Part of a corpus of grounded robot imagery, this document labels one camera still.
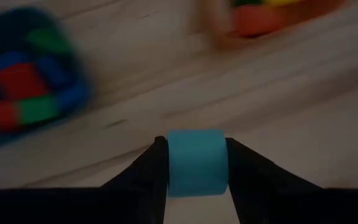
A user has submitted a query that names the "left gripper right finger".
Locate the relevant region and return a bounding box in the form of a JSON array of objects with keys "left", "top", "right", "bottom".
[{"left": 226, "top": 138, "right": 338, "bottom": 224}]

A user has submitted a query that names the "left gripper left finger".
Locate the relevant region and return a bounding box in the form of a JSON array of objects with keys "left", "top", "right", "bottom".
[{"left": 98, "top": 136, "right": 170, "bottom": 224}]

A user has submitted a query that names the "light blue cube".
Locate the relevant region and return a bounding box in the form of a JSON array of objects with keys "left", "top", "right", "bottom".
[{"left": 166, "top": 129, "right": 229, "bottom": 198}]

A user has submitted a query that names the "green long block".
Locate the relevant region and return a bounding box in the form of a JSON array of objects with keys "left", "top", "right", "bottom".
[{"left": 17, "top": 95, "right": 62, "bottom": 125}]

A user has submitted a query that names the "red cube block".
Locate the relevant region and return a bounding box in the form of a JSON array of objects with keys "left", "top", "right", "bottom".
[{"left": 0, "top": 101, "right": 20, "bottom": 131}]

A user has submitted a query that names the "green cube block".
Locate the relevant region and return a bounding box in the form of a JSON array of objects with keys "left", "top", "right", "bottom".
[{"left": 26, "top": 27, "right": 74, "bottom": 55}]

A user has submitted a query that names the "teal plastic bin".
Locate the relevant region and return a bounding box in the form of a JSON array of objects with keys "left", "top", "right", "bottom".
[{"left": 0, "top": 6, "right": 94, "bottom": 153}]

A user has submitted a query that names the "orange plastic bin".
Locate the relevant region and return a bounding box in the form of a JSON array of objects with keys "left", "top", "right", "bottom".
[{"left": 231, "top": 0, "right": 349, "bottom": 39}]

